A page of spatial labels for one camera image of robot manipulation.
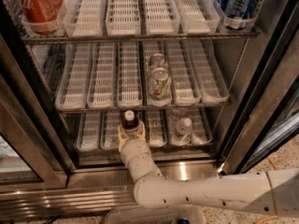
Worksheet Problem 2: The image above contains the red cola can front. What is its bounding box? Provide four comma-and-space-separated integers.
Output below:
18, 0, 57, 35

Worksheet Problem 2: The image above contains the middle wire shelf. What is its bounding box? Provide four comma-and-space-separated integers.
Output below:
55, 101, 231, 113

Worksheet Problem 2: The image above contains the clear water bottle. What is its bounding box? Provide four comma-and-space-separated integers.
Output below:
171, 107, 188, 122
171, 118, 192, 146

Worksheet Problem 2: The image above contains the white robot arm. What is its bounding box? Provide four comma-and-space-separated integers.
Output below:
118, 125, 299, 217

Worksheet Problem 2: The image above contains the white tray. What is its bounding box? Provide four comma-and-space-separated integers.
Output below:
87, 43, 116, 109
56, 43, 93, 110
64, 0, 107, 37
143, 0, 180, 35
100, 111, 121, 150
164, 40, 201, 105
77, 112, 101, 152
175, 0, 220, 35
117, 42, 143, 107
106, 0, 141, 35
188, 40, 230, 104
147, 110, 167, 147

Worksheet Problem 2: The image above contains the silver soda can rear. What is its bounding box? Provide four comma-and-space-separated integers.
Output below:
148, 53, 168, 72

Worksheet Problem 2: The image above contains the clear plastic bin on floor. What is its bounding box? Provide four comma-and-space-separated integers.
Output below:
105, 204, 207, 224

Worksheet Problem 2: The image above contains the top wire shelf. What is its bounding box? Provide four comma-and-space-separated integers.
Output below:
22, 32, 260, 45

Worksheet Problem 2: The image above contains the wire shelf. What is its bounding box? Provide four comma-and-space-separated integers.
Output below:
22, 32, 260, 45
55, 101, 231, 113

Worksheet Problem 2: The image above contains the green white soda can front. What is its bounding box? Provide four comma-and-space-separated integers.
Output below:
148, 67, 172, 106

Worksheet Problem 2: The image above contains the clear water bottle rear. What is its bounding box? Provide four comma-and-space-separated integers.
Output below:
171, 107, 188, 122

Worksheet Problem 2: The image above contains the stainless steel fridge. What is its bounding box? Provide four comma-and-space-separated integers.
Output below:
0, 0, 299, 220

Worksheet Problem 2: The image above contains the orange power cable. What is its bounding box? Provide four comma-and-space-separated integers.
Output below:
254, 156, 278, 224

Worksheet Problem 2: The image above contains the blue bottle cap in bin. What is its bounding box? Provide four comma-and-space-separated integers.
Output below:
177, 218, 190, 224

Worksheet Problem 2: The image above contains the fridge door right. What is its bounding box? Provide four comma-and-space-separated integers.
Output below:
221, 6, 299, 175

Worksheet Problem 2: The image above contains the dark bottle with white cap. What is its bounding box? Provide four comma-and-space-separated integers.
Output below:
121, 110, 139, 138

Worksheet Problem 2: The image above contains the clear water bottle front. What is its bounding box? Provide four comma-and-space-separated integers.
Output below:
171, 118, 192, 146

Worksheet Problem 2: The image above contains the blue silver can middle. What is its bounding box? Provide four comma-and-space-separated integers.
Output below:
225, 0, 249, 19

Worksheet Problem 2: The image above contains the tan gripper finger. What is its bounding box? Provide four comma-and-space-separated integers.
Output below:
137, 120, 146, 140
118, 125, 129, 151

